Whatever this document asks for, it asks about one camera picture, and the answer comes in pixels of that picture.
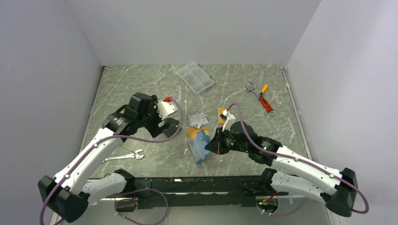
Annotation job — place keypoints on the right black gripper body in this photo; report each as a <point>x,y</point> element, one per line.
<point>225,142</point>

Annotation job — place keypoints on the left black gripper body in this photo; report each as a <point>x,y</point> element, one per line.
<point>150,120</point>

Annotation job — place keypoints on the orange credit card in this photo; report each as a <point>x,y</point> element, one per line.
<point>220,116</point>

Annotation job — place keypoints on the blue card holder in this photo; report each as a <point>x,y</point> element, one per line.
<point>197,147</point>

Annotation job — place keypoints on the silver credit card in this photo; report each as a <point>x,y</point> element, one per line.
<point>198,120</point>

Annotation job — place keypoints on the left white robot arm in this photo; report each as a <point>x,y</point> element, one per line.
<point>68,193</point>

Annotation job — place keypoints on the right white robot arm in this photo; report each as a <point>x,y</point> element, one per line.
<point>288,171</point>

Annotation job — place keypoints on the silver open-end wrench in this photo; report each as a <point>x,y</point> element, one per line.
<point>134,155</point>

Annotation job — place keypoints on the clear plastic organizer box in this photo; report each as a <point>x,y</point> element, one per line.
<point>195,77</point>

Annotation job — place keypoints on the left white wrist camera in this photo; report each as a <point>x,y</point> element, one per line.
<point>166,108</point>

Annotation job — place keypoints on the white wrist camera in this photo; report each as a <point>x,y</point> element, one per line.
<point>166,108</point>
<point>230,120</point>

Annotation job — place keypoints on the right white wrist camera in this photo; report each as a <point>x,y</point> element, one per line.
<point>230,120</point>

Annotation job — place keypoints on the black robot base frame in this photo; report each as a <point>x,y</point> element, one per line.
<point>244,191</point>

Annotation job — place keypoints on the red handled adjustable wrench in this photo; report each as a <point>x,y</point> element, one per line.
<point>252,87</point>

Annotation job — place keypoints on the orange handled screwdriver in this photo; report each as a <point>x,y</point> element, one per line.
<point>264,89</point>

